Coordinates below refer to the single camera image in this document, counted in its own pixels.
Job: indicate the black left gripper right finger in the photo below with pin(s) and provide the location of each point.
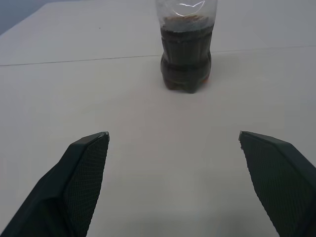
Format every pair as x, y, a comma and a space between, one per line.
284, 187

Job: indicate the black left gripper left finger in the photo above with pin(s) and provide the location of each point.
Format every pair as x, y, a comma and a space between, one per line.
56, 192

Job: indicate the clear bottle with dark liquid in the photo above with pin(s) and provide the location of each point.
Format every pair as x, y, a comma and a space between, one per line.
185, 61

